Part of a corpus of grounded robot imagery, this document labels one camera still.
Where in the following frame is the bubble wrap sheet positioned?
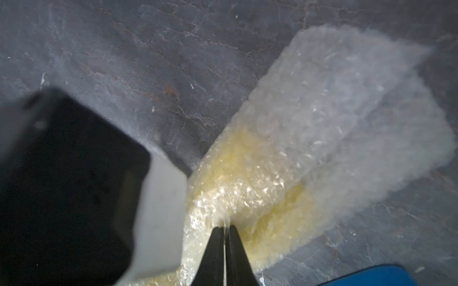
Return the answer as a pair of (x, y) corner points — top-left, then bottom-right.
(132, 24), (457, 286)

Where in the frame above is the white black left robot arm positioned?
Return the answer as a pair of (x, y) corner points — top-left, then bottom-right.
(1, 88), (187, 286)

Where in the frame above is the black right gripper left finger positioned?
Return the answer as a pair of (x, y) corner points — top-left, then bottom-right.
(191, 227), (225, 286)

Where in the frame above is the yellow plastic wine glass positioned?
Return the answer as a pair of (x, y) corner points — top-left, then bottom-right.
(150, 124), (323, 286)

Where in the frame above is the blue tape dispenser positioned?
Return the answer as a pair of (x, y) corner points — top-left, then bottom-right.
(322, 265), (418, 286)

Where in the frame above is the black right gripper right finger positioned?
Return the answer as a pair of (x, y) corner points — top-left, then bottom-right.
(226, 225), (259, 286)

